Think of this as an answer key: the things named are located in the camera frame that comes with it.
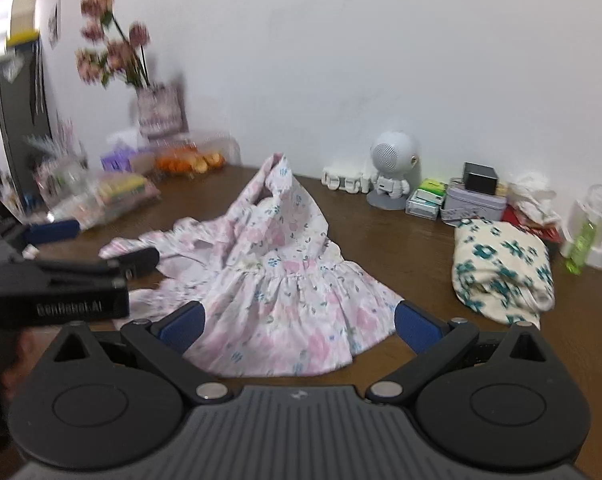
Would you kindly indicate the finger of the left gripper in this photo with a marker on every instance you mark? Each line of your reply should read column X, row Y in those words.
column 130, row 265
column 52, row 232

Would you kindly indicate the patterned flower vase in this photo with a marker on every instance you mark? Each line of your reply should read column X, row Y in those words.
column 161, row 110

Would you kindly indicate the clear bag of items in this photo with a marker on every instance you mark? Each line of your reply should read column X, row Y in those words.
column 71, row 191

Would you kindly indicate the grey tin box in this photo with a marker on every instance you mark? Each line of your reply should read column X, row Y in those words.
column 461, row 204

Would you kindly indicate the white blocky figurine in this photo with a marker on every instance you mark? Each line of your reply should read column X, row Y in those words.
column 350, row 182

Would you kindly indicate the bag of oranges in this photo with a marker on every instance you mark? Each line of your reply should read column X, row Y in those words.
column 185, row 156

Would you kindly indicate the folded green floral garment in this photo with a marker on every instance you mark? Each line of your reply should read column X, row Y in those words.
column 502, row 272

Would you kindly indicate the green liquid bottle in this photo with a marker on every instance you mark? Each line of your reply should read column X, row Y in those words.
column 582, row 244

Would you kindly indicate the purple tissue box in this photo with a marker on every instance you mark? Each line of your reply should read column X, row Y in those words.
column 119, row 158

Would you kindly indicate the white robot speaker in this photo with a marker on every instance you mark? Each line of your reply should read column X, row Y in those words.
column 394, row 155

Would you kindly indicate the small black box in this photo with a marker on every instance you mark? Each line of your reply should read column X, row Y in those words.
column 480, row 179

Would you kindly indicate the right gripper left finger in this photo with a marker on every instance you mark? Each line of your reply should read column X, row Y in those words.
column 159, row 348

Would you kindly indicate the green white small boxes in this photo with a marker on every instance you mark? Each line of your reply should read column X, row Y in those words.
column 426, row 201

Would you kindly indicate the pink floral dress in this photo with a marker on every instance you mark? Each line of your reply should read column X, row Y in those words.
column 279, row 298

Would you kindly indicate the white crumpled tissue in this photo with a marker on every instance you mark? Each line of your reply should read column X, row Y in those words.
column 533, row 200

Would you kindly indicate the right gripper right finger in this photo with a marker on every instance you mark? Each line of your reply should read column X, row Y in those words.
column 439, row 348

